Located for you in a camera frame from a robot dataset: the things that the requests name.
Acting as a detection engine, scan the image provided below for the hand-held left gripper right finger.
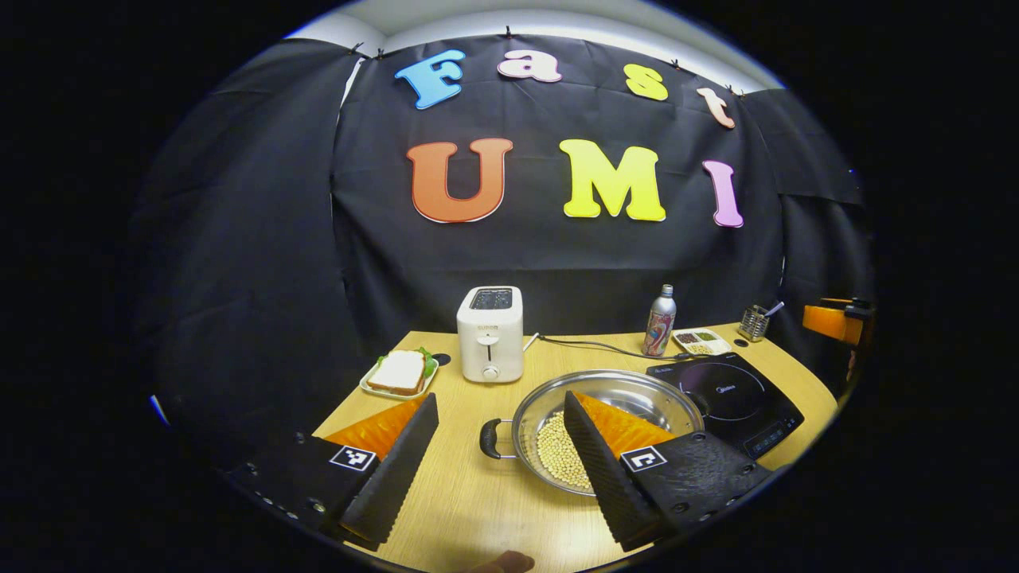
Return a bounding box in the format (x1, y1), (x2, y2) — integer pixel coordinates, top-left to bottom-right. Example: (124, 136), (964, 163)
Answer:
(563, 390), (773, 552)

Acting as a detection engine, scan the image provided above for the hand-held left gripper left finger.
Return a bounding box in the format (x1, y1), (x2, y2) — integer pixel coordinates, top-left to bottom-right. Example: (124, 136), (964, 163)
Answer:
(227, 392), (439, 552)

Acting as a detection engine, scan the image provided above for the stainless steel pot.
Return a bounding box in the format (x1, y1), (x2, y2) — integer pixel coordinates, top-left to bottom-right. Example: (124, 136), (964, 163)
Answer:
(479, 369), (705, 497)

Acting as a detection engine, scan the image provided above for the black induction cooktop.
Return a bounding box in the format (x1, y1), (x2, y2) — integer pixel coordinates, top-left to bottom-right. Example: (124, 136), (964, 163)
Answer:
(646, 352), (805, 459)

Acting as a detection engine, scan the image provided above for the pile of soybeans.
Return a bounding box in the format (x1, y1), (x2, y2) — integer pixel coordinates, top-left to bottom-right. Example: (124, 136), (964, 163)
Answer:
(536, 430), (594, 490)

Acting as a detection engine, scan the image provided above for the metal mesh utensil holder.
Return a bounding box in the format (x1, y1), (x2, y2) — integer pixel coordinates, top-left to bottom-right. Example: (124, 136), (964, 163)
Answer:
(739, 305), (771, 342)

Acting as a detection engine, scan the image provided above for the green sandwich plate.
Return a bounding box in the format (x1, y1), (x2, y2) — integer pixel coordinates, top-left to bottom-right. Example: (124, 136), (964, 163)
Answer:
(360, 349), (439, 401)

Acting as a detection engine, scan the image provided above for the toast sandwich with lettuce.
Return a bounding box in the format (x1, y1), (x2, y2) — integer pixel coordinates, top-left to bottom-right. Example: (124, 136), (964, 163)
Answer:
(368, 347), (438, 396)

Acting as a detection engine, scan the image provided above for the white compartment dish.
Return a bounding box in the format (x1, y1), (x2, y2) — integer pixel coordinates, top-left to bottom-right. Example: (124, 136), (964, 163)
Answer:
(673, 328), (732, 356)

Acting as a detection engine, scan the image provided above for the silver printed drink bottle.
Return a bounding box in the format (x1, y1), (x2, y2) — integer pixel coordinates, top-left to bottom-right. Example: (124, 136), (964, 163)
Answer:
(643, 284), (677, 357)

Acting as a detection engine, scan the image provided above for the white toaster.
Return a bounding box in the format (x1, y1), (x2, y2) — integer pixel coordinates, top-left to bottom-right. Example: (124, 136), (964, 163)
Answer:
(457, 286), (525, 384)

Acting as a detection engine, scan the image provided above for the black backdrop cloth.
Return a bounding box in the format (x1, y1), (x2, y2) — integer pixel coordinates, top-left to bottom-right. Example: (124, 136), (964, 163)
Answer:
(131, 33), (875, 446)

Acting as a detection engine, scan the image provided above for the black power cable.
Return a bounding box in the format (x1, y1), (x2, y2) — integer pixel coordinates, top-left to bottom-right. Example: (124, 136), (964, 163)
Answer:
(524, 333), (695, 361)

